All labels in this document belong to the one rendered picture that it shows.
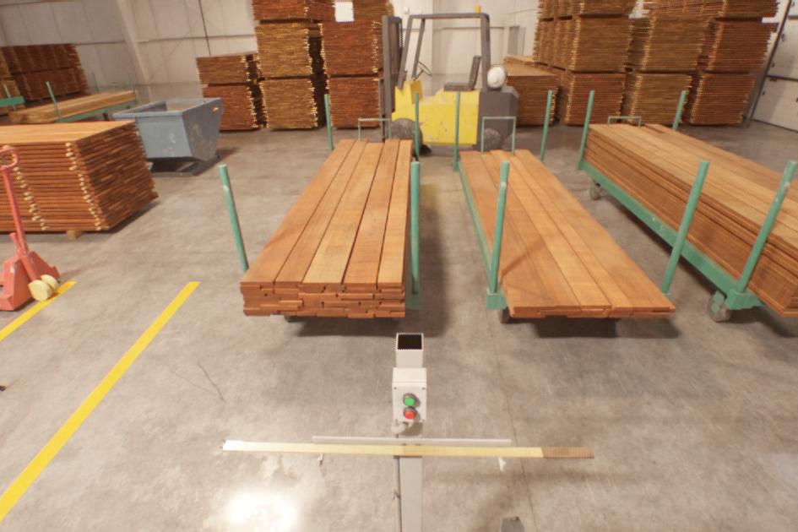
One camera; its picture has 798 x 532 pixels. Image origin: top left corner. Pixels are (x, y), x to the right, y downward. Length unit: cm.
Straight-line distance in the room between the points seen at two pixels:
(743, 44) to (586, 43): 323
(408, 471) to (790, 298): 257
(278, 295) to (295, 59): 791
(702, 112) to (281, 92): 913
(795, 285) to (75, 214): 630
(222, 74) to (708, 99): 1046
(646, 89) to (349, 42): 629
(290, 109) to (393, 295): 809
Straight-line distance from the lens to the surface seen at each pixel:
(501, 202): 249
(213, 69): 1055
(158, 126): 746
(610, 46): 1039
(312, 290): 249
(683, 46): 1097
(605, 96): 1045
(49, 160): 571
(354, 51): 966
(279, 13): 1002
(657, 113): 1104
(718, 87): 1157
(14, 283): 458
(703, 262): 378
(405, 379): 93
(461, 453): 113
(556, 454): 117
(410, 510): 140
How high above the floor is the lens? 191
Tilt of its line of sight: 29 degrees down
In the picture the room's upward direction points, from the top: 2 degrees counter-clockwise
